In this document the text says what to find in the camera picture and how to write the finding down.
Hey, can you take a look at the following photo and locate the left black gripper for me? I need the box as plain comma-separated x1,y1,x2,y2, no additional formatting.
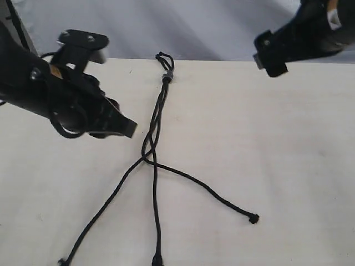
30,62,137,138

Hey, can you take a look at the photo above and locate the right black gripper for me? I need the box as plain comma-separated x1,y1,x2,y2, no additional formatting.
253,1,347,77

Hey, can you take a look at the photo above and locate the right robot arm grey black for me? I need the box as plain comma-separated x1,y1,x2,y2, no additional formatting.
253,0,354,78

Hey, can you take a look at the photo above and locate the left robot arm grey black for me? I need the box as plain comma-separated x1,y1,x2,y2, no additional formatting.
1,24,137,139

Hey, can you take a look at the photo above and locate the black stand pole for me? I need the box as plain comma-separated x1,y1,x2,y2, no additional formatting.
6,0,31,51

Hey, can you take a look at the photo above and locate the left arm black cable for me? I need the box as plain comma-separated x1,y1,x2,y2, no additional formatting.
0,52,89,139

